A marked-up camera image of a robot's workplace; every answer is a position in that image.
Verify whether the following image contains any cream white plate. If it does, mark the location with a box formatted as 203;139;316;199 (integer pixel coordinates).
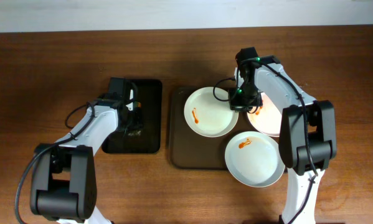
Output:
184;86;238;138

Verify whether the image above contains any green yellow sponge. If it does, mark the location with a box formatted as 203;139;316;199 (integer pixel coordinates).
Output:
133;101;141;108

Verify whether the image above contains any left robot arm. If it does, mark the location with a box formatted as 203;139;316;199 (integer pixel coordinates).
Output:
26;78;140;223

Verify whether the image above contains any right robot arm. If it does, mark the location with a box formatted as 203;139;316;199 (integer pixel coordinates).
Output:
229;47;337;223

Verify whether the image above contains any black plastic tray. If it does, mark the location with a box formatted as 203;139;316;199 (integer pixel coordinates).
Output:
102;77;163;154

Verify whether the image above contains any brown serving tray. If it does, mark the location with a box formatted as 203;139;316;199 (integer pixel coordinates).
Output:
167;86;256;170

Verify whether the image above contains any pink white plate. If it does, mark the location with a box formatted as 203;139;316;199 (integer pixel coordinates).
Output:
247;93;281;137

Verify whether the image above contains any pale blue plate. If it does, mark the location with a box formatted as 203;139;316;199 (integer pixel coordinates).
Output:
224;131;285;188

